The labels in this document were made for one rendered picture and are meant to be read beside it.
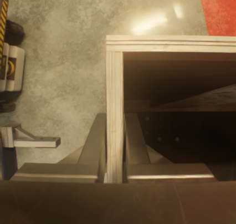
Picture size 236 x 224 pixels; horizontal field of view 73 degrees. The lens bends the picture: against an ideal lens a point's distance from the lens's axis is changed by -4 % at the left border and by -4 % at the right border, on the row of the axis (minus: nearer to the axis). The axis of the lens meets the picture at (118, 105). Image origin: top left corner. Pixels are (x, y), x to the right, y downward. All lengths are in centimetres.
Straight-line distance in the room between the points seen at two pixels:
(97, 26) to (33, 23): 41
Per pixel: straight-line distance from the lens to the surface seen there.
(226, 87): 29
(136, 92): 90
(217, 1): 135
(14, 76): 112
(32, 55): 123
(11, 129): 35
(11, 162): 40
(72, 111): 113
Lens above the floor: 107
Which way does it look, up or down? 83 degrees down
